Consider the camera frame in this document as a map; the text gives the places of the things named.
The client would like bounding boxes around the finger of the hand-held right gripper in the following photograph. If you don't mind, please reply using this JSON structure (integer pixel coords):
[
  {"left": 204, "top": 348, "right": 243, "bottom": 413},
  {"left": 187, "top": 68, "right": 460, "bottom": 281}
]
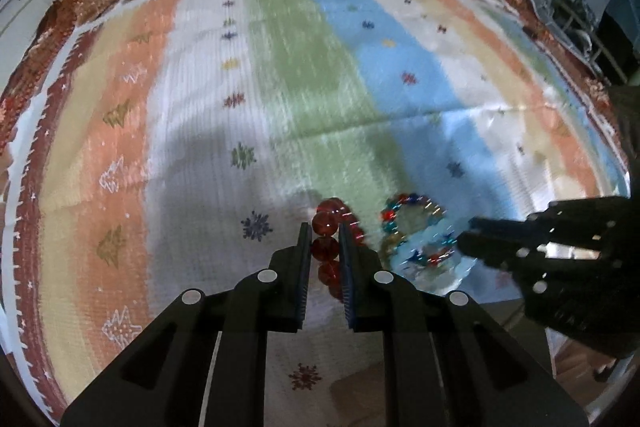
[
  {"left": 457, "top": 232, "right": 531, "bottom": 272},
  {"left": 469, "top": 215, "right": 538, "bottom": 239}
]

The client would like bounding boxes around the red bead bracelet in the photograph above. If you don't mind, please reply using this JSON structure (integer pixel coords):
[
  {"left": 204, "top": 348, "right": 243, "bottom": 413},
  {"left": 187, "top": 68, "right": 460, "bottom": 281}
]
[{"left": 310, "top": 198, "right": 369, "bottom": 304}]

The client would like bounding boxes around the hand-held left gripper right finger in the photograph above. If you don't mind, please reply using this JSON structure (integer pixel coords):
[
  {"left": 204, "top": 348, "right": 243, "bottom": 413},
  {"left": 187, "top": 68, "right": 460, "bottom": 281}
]
[{"left": 339, "top": 221, "right": 589, "bottom": 427}]

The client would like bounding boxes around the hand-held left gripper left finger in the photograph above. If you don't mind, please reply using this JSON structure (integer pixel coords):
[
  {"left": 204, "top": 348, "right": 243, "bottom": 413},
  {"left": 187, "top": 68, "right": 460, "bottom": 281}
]
[{"left": 60, "top": 222, "right": 314, "bottom": 427}]

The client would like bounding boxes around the multicolour bead bracelet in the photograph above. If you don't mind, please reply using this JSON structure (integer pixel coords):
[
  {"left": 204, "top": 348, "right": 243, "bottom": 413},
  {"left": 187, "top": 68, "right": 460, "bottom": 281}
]
[{"left": 378, "top": 192, "right": 459, "bottom": 269}]

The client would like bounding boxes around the metal wire rack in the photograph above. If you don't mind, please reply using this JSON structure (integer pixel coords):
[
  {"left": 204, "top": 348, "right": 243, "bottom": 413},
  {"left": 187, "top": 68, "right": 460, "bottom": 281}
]
[{"left": 520, "top": 0, "right": 623, "bottom": 84}]

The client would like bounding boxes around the striped pastel woven mat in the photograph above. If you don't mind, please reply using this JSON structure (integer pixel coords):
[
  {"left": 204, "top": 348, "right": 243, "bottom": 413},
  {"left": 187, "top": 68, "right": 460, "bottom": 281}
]
[{"left": 14, "top": 0, "right": 632, "bottom": 423}]

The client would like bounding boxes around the clear plastic bag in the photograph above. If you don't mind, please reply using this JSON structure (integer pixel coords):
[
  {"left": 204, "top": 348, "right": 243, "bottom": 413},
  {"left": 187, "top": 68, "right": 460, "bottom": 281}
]
[{"left": 386, "top": 206, "right": 482, "bottom": 294}]

